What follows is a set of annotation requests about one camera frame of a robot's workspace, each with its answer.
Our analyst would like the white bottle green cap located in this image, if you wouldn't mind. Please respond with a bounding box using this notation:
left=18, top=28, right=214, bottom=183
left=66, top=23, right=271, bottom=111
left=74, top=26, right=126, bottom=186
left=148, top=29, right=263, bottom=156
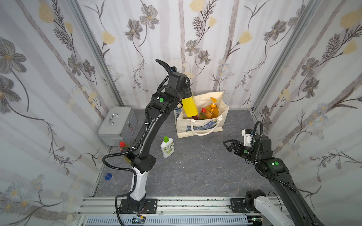
left=160, top=136, right=175, bottom=158

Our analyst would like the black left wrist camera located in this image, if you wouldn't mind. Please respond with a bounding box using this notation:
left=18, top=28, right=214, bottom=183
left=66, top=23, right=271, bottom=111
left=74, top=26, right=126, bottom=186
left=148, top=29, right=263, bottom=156
left=165, top=72, right=192, bottom=100

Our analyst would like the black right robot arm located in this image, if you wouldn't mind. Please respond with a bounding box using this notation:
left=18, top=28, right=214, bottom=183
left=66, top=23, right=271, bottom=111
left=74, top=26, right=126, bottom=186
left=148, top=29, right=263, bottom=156
left=223, top=129, right=323, bottom=226

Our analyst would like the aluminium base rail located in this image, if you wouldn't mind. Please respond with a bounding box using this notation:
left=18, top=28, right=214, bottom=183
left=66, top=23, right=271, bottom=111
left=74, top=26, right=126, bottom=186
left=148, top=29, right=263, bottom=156
left=72, top=196, right=314, bottom=226

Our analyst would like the yellow-green dish soap red cap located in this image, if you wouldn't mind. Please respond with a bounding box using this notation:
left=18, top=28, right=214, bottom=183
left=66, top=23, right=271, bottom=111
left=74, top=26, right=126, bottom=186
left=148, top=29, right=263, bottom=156
left=199, top=108, right=207, bottom=120

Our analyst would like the silver metal case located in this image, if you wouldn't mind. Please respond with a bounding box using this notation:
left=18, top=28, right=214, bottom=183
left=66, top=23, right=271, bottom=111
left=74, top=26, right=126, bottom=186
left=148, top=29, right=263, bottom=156
left=97, top=106, right=137, bottom=147

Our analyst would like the small blue object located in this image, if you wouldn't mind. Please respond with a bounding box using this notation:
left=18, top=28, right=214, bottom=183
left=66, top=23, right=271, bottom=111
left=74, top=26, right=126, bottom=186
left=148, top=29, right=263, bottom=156
left=104, top=173, right=113, bottom=180

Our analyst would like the orange pump soap bottle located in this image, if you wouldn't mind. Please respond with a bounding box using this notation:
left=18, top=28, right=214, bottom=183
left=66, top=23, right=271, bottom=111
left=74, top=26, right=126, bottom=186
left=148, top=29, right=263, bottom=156
left=206, top=98, right=219, bottom=119

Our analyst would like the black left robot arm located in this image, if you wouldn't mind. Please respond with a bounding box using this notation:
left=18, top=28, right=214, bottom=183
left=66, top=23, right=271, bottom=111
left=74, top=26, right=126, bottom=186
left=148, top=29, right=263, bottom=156
left=102, top=91, right=183, bottom=212

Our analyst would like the large yellow pump soap bottle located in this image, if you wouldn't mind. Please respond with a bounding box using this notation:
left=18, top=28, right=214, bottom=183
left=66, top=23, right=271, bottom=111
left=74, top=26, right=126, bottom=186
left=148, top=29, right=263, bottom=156
left=182, top=91, right=198, bottom=117

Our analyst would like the cream starry night tote bag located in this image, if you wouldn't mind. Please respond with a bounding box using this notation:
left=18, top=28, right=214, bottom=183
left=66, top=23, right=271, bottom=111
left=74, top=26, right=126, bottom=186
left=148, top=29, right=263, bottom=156
left=174, top=92, right=229, bottom=138

